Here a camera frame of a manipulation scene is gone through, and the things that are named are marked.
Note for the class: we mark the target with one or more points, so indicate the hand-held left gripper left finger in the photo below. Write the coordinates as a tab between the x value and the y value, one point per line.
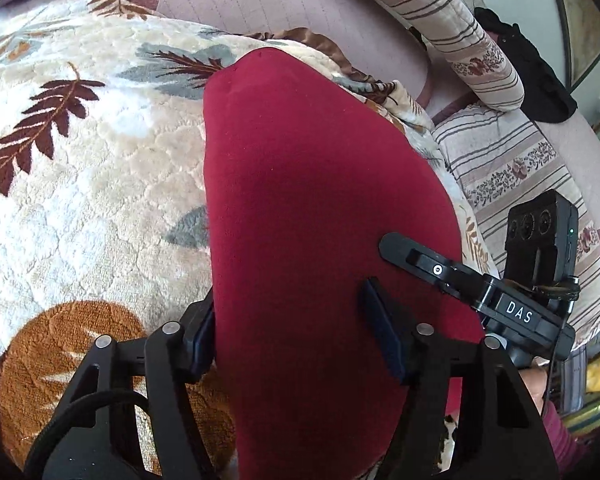
200	340

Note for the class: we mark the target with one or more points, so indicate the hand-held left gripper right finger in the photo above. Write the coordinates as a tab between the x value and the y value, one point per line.
387	335

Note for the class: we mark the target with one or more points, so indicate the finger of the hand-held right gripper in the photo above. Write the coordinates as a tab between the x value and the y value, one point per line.
430	267

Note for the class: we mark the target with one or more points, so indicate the dark red sweater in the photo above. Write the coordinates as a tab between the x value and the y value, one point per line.
305	200

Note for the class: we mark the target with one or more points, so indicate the person's right forearm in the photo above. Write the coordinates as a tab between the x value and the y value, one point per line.
560	435

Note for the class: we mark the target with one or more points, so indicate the folded striped floral quilt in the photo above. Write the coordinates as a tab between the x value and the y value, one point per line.
495	160

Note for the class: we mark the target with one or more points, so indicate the yellow object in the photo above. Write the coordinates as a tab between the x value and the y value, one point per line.
599	372

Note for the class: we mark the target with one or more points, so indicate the leaf-print fleece blanket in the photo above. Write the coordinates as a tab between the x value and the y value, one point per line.
105	210

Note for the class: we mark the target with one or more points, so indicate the black cloth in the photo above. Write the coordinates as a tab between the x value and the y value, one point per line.
530	75

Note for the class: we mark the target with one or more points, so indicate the rolled striped floral quilt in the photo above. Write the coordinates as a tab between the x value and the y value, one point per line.
430	20

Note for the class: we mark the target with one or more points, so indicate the framed wall picture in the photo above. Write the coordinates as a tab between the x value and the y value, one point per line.
587	25

